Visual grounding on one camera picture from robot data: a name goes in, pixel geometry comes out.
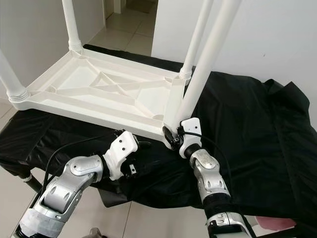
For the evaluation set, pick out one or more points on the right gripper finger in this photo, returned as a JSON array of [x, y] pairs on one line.
[[169, 135]]

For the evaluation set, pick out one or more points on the white plastic table top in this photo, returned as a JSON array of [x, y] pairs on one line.
[[104, 84]]

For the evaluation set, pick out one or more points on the white plastic table leg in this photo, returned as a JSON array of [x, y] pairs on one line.
[[12, 79], [195, 39], [72, 25], [210, 54]]

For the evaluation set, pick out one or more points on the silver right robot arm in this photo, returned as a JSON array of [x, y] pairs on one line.
[[215, 186]]

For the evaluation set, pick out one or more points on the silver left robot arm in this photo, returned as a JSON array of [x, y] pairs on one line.
[[64, 191]]

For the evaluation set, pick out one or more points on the dark grey table base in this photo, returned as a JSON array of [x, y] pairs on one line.
[[117, 199]]

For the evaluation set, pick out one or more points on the grey robot foot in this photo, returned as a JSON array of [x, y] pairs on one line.
[[95, 233]]

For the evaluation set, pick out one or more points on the black cloth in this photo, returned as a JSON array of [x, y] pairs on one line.
[[267, 148]]

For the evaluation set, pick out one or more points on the black metal table leg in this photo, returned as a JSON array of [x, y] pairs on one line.
[[32, 184]]

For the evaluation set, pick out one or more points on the pink stool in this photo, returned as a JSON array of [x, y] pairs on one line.
[[275, 223]]

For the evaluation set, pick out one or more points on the black metal bar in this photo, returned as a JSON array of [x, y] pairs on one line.
[[302, 231]]

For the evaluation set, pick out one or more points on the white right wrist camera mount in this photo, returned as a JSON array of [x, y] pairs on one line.
[[192, 138]]

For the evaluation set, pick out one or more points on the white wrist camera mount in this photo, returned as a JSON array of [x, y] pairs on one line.
[[192, 138], [123, 153]]

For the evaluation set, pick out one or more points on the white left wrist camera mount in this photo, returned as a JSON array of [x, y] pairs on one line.
[[123, 153]]

